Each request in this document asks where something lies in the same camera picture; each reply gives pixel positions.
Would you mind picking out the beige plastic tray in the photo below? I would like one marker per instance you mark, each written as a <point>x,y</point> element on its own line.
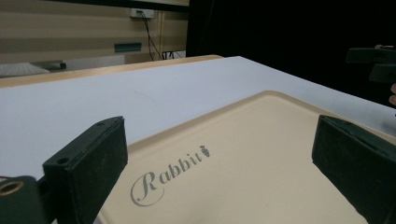
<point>249,174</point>

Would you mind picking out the green wall bracket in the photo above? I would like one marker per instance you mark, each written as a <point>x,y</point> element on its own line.
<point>127,47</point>

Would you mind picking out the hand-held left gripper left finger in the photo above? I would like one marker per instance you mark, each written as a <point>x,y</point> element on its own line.
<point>87,168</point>

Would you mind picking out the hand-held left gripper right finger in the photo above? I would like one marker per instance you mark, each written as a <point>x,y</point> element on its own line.
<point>355,161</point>

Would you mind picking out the white keyboard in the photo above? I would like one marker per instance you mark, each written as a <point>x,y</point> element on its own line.
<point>21,69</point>

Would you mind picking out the black curtain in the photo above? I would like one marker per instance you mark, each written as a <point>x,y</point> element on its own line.
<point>292,37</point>

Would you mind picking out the white wall socket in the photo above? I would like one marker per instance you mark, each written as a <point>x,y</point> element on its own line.
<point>141,13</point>

